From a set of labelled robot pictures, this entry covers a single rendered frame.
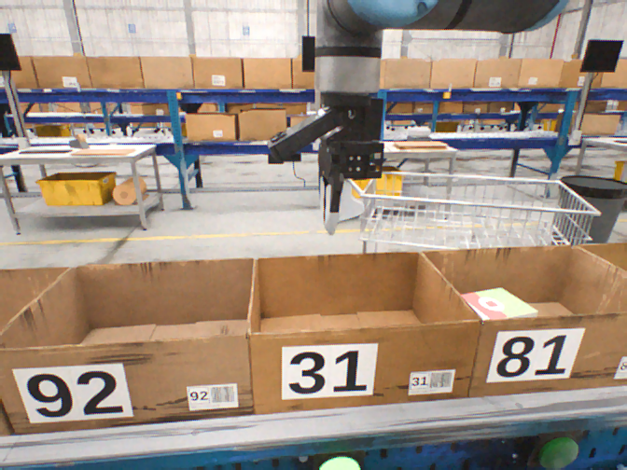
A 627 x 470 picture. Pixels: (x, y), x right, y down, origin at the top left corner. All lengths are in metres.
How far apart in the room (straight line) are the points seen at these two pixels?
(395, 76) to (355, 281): 4.47
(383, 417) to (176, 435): 0.34
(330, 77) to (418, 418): 0.56
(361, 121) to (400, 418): 0.49
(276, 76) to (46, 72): 2.62
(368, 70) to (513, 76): 5.39
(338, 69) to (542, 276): 0.79
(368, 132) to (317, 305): 0.50
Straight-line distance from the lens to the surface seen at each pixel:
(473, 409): 0.78
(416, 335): 0.67
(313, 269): 0.89
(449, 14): 0.46
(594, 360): 0.89
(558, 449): 0.86
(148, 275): 0.94
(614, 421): 0.91
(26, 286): 1.05
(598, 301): 1.09
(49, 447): 0.80
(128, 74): 5.30
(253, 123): 4.81
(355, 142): 0.56
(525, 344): 0.78
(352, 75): 0.53
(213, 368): 0.67
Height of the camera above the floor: 1.42
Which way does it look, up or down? 22 degrees down
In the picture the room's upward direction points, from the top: straight up
